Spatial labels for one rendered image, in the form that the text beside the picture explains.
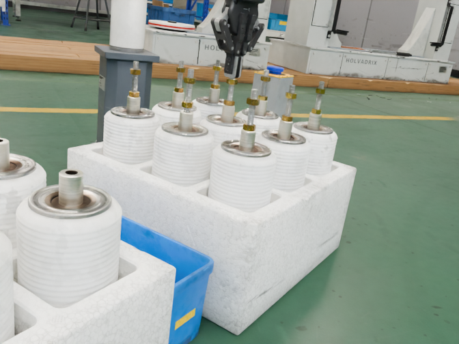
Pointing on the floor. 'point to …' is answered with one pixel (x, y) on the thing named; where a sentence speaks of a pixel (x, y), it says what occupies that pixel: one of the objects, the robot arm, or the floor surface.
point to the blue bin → (193, 317)
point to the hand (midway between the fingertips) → (233, 65)
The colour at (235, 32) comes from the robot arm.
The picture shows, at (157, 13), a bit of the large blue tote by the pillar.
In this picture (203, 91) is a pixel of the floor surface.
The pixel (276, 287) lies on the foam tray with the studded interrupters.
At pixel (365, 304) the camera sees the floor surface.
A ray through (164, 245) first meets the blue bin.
